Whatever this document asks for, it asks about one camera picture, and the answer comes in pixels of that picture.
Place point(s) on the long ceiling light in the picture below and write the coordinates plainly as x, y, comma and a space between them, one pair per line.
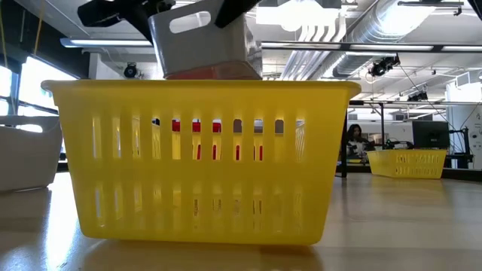
376, 47
105, 42

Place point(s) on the person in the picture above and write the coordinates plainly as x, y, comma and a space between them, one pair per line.
356, 141

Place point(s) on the yellow plastic slotted basket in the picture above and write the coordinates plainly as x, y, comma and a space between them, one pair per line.
203, 188
406, 158

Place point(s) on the large bright window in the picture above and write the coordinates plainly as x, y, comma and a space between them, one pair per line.
37, 90

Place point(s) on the black ceiling camera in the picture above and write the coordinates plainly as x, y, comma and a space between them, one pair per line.
130, 70
382, 66

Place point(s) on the black monitor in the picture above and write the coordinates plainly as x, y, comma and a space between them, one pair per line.
431, 134

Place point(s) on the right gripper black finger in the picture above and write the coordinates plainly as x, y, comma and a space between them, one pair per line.
235, 13

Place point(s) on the black machine frame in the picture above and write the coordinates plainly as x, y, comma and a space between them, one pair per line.
461, 150

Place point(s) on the silver ventilation duct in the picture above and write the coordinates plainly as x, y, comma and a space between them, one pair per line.
376, 34

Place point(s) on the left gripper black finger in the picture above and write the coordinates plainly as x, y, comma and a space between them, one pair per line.
101, 13

